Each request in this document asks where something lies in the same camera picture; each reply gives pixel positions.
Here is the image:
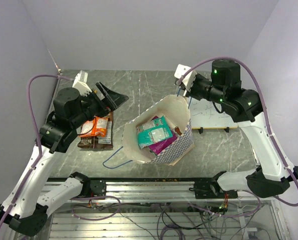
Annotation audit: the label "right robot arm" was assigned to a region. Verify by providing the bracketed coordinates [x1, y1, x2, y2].
[174, 57, 298, 199]

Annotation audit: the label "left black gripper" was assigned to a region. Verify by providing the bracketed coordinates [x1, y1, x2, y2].
[70, 80, 128, 128]

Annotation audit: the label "red snack packet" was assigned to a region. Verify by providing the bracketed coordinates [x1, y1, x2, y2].
[173, 127, 182, 137]

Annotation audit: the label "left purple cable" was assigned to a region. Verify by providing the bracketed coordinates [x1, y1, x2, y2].
[0, 74, 77, 240]

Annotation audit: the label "checkered paper bag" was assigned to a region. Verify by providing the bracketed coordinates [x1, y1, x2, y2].
[120, 94, 194, 166]

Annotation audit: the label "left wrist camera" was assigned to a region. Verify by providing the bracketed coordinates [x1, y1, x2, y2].
[72, 70, 92, 97]

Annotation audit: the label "white whiteboard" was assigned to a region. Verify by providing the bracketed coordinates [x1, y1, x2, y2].
[187, 97, 238, 130]

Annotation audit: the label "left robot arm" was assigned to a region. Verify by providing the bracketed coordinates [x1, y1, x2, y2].
[0, 82, 129, 237]

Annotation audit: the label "teal snack packet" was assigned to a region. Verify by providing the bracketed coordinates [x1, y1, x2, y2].
[136, 116, 173, 149]

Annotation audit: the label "magenta snack packet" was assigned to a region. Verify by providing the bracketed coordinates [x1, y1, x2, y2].
[148, 124, 177, 156]

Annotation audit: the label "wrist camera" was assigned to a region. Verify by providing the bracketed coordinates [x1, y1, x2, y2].
[174, 64, 197, 92]
[72, 70, 92, 97]

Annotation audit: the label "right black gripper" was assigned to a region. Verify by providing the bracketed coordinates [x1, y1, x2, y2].
[182, 72, 227, 105]

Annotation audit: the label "brown snack bag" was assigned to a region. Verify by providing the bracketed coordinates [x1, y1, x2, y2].
[77, 112, 113, 151]

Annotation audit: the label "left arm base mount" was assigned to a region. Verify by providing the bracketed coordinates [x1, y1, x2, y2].
[85, 178, 107, 200]

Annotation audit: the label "orange snack packet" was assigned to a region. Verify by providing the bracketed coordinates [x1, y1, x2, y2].
[78, 116, 109, 138]

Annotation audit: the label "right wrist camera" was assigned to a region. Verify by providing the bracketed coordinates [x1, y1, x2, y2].
[174, 64, 197, 92]

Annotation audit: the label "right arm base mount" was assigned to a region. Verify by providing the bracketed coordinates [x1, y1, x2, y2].
[189, 179, 238, 199]

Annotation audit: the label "loose wires under table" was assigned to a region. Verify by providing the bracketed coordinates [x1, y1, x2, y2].
[71, 191, 264, 240]

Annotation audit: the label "aluminium rail frame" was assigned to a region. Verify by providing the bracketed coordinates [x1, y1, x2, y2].
[3, 69, 289, 240]

